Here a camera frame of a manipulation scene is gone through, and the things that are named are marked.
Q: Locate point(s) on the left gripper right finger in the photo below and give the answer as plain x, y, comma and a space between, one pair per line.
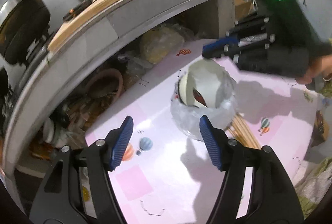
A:
272, 199

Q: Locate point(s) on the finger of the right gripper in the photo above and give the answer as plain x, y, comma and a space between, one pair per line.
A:
229, 50
218, 44

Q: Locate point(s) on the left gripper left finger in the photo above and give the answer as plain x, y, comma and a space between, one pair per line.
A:
77, 188

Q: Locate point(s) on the wooden chopstick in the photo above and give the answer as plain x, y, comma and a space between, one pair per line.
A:
249, 130
237, 135
246, 130
237, 123

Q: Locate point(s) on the kitchen cleaver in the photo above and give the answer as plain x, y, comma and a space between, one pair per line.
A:
74, 12

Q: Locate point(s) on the person right hand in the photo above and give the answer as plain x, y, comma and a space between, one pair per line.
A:
319, 66

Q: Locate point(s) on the white plastic bag cover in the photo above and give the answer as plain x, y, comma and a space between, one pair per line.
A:
213, 82

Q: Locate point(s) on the cardboard box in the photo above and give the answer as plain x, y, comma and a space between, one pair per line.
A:
243, 8

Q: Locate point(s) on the stacked white bowls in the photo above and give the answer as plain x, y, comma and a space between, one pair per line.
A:
49, 130

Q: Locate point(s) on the steel utensil holder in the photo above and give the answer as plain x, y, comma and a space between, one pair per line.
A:
189, 119

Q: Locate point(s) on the black pot with steel lid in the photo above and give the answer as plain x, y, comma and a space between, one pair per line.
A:
22, 23

